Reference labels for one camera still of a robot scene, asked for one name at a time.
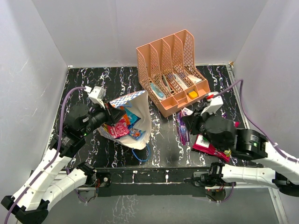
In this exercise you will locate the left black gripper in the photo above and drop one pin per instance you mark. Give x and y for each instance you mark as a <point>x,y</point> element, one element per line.
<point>115,114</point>

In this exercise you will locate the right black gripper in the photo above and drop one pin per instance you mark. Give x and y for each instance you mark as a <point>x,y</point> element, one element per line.
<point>191,121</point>

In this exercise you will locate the orange pink fruit snack packet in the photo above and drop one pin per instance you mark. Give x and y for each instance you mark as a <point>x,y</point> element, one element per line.
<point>131,119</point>

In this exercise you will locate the blue checkered paper bag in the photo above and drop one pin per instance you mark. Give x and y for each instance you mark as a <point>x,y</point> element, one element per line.
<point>138,104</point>

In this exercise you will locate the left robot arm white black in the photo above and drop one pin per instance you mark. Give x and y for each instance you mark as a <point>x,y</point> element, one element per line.
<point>33,201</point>

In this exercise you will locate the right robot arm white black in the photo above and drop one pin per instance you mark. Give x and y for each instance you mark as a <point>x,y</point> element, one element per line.
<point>280,170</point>

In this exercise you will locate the red snack packet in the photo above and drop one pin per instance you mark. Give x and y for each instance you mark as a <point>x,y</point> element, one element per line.
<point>119,130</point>

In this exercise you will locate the blue snack packet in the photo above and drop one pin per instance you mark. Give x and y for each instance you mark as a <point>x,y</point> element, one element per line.
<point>136,133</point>

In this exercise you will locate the yellow item in organizer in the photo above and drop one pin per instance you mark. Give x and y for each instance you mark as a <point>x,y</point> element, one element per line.
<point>192,94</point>

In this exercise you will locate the striped packet in organizer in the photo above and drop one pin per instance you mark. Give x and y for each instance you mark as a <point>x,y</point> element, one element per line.
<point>176,81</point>

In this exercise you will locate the white packet in organizer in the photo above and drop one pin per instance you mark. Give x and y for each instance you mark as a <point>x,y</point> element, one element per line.
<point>194,79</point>

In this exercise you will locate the blue white item in organizer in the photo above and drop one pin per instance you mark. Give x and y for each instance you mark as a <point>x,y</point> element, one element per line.
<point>159,94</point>

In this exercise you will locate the orange plastic file organizer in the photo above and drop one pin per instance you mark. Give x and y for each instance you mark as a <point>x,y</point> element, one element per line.
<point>173,54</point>

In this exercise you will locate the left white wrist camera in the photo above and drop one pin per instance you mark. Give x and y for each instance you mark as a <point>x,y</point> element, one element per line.
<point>96,95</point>

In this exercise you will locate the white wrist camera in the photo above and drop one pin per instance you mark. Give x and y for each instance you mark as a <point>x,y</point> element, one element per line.
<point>96,95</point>
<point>213,105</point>

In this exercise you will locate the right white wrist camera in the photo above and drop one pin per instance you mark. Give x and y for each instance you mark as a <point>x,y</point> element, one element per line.
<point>213,105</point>

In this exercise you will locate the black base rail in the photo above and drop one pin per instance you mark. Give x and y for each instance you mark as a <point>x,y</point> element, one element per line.
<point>147,182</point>

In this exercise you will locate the aluminium frame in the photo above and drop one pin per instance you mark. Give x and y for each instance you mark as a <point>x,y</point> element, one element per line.
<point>40,193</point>

